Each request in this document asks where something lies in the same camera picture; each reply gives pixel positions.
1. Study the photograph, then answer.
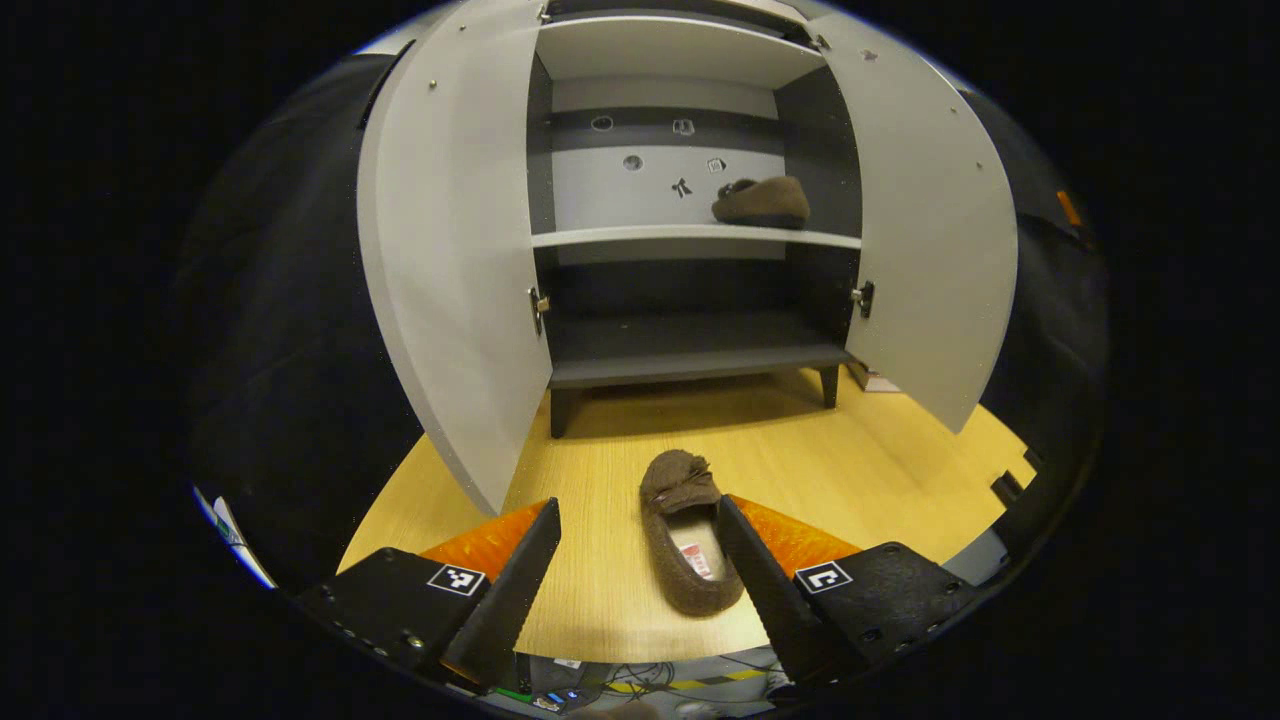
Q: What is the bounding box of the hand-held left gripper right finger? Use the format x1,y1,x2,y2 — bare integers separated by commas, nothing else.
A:
717,495,979,691

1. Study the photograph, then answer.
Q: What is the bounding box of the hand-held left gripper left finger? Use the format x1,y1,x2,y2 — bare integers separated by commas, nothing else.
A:
295,497,563,691

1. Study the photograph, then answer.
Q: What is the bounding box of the brown fuzzy shoe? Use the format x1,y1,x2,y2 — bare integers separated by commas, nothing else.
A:
639,449,747,618
711,176,812,230

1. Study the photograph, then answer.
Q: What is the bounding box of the light grey cabinet door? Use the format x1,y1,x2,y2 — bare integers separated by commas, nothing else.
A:
357,0,554,518
800,10,1021,434

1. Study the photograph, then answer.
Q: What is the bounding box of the black backdrop cloth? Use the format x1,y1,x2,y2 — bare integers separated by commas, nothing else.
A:
175,50,1113,591

